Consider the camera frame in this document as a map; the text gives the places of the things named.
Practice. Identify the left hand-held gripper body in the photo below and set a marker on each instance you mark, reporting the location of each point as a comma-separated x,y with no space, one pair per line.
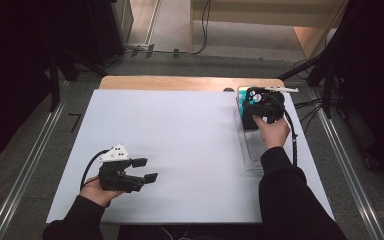
115,176

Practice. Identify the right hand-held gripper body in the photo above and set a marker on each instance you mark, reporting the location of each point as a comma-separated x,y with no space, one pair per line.
270,105

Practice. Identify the black phone case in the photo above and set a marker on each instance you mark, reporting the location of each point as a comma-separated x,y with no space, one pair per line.
250,113

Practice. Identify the clear plastic rack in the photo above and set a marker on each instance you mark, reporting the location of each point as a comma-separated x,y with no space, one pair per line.
251,148

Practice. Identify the person's left hand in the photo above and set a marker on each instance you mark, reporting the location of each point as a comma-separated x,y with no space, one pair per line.
96,195

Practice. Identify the person's right hand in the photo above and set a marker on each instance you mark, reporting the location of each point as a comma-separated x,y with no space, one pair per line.
273,133

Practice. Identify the white table board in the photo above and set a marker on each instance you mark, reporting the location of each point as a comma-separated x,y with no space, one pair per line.
186,196

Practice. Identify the dark round table grommet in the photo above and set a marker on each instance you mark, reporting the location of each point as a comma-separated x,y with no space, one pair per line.
228,89

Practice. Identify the black tripod stand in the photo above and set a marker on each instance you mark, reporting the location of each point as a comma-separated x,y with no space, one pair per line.
316,65

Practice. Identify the person's dark lap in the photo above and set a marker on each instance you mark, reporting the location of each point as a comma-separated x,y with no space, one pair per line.
196,232

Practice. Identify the wooden table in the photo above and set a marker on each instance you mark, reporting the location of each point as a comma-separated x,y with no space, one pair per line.
180,82

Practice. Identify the beige wooden shelf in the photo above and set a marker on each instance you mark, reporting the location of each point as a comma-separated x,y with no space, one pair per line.
266,13

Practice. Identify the black curtain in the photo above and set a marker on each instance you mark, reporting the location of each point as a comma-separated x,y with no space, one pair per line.
10,66
373,83

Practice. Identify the black metal stand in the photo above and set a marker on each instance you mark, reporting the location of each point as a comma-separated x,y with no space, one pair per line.
55,83

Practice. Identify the black cabinet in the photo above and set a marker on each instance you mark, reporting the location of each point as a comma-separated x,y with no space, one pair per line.
105,30

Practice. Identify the metal floor rail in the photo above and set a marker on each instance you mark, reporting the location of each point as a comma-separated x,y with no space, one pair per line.
350,173
30,166

